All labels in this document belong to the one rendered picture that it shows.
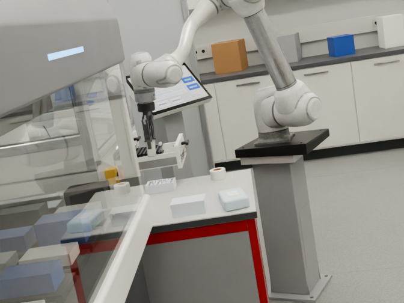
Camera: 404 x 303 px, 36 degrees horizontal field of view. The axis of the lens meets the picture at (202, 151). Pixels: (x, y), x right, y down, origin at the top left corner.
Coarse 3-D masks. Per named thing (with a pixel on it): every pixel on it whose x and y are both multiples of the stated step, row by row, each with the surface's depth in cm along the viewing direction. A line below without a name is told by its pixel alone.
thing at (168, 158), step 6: (168, 144) 306; (168, 150) 307; (174, 150) 307; (144, 156) 284; (156, 156) 283; (162, 156) 283; (168, 156) 283; (174, 156) 283; (138, 162) 284; (144, 162) 284; (150, 162) 284; (156, 162) 283; (162, 162) 283; (168, 162) 283; (174, 162) 283; (144, 168) 284; (150, 168) 284
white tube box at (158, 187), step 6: (156, 180) 278; (168, 180) 274; (174, 180) 273; (150, 186) 270; (156, 186) 270; (162, 186) 269; (168, 186) 269; (174, 186) 271; (150, 192) 270; (156, 192) 270
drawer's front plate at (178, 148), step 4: (180, 136) 298; (176, 140) 291; (180, 140) 294; (176, 144) 281; (180, 144) 291; (176, 148) 280; (180, 148) 288; (184, 148) 304; (176, 152) 280; (180, 152) 286; (176, 156) 281; (180, 156) 283; (184, 156) 298; (180, 160) 281; (184, 160) 296; (180, 164) 281
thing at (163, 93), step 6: (180, 84) 389; (156, 90) 375; (162, 90) 378; (168, 90) 380; (174, 90) 383; (180, 90) 385; (186, 90) 388; (156, 96) 372; (162, 96) 374; (168, 96) 377
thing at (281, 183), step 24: (264, 168) 310; (288, 168) 304; (264, 192) 314; (288, 192) 308; (264, 216) 318; (288, 216) 311; (264, 240) 321; (288, 240) 315; (312, 240) 326; (288, 264) 318; (312, 264) 325; (288, 288) 322; (312, 288) 323
